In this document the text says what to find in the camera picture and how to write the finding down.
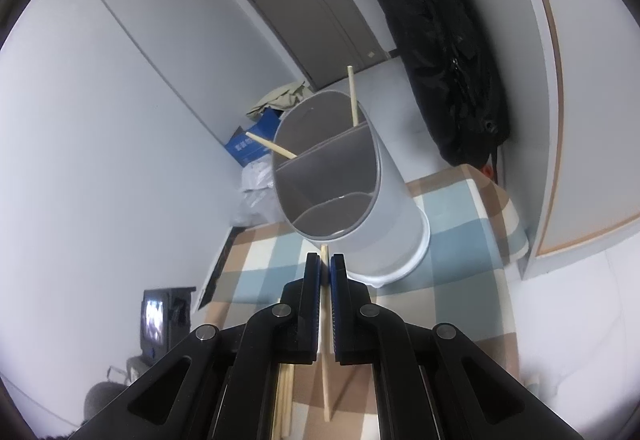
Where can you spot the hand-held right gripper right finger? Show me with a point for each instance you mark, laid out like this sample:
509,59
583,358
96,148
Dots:
342,320

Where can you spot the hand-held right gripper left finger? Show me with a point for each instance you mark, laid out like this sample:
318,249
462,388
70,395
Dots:
312,315

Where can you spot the wooden chopstick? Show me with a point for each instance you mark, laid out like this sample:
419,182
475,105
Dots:
326,390
353,94
282,400
270,145

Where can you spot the white utensil holder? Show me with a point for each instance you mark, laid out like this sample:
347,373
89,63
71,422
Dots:
395,220

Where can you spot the checkered tablecloth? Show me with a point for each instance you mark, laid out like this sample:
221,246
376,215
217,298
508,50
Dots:
450,280

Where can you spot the large grey plastic bag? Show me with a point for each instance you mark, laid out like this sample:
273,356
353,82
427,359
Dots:
255,210

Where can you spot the small grey plastic bag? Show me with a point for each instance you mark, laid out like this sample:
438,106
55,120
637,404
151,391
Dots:
257,177

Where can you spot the small screen device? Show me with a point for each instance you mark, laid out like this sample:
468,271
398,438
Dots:
152,320

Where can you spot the blue cardboard box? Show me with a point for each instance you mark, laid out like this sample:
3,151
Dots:
250,144

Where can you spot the beige cloth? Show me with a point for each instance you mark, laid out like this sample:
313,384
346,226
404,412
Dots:
282,95

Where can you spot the dark grey object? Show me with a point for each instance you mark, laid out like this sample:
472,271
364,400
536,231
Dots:
105,395

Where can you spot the black hanging bag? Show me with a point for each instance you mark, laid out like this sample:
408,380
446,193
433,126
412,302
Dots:
440,44

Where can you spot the white wood-trimmed wardrobe panel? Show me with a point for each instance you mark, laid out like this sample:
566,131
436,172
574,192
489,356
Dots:
575,119

